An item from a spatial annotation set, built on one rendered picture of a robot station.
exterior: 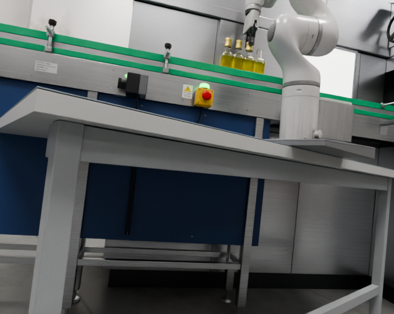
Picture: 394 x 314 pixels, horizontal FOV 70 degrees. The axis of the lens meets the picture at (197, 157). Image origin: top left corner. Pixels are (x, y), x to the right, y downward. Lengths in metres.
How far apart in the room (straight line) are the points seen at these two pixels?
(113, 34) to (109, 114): 3.53
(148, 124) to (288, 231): 1.43
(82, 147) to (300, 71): 0.72
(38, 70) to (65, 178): 0.85
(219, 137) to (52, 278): 0.39
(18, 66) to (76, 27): 2.56
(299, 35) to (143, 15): 0.93
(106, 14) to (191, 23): 2.42
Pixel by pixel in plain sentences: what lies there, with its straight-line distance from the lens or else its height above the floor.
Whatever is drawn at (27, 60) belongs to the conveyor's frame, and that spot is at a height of 1.00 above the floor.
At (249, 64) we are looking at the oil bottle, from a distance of 1.53.
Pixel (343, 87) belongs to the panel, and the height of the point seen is 1.25.
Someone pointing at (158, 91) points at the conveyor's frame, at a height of 0.97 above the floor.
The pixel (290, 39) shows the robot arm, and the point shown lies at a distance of 1.00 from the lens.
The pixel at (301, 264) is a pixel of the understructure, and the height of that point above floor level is 0.16.
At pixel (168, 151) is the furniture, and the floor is 0.69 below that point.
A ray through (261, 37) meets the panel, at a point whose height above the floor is 1.44.
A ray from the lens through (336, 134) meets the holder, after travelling 1.33.
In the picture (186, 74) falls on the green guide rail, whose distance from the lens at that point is 1.30.
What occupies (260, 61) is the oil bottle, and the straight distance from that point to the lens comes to 1.56.
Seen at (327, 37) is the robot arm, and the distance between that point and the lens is 1.07.
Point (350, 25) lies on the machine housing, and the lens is 2.19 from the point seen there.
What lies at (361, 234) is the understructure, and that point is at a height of 0.36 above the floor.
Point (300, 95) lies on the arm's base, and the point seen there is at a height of 0.93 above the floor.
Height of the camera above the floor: 0.66
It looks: 2 degrees up
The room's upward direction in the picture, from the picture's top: 6 degrees clockwise
